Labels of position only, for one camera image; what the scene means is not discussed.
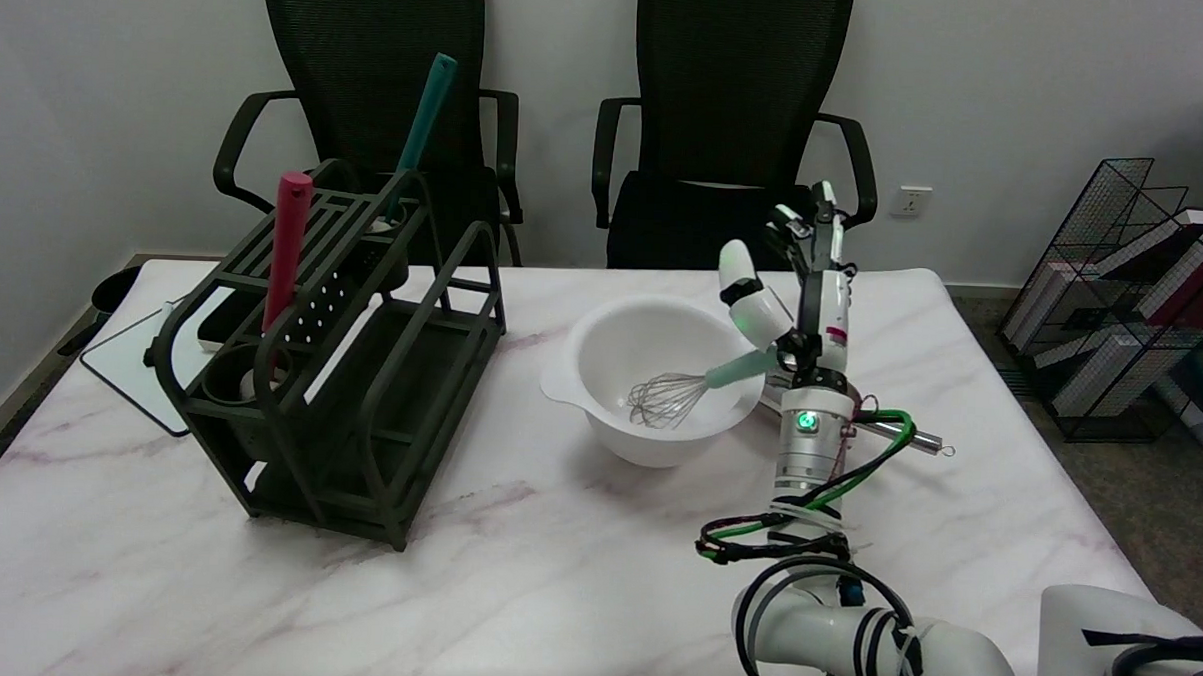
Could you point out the stainless steel scoop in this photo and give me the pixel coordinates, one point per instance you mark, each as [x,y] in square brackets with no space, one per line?
[928,444]

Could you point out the white wall socket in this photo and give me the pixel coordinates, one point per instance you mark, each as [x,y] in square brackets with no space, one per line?
[910,201]

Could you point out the white board with black edge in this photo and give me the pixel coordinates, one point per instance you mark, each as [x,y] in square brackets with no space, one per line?
[130,362]

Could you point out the black mesh office chair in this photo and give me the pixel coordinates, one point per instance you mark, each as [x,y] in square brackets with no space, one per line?
[740,83]
[371,50]

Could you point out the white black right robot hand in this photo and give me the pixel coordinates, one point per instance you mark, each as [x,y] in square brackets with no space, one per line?
[827,316]

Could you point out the white paperback book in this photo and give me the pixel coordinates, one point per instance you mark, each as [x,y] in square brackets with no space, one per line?
[1111,366]

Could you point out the white mixing bowl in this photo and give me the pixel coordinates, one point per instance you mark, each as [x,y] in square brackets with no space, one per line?
[611,343]

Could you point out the dark green utensil rack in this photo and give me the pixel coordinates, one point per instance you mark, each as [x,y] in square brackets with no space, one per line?
[400,391]

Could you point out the black waste bin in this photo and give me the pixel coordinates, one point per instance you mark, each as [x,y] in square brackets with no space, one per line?
[115,289]

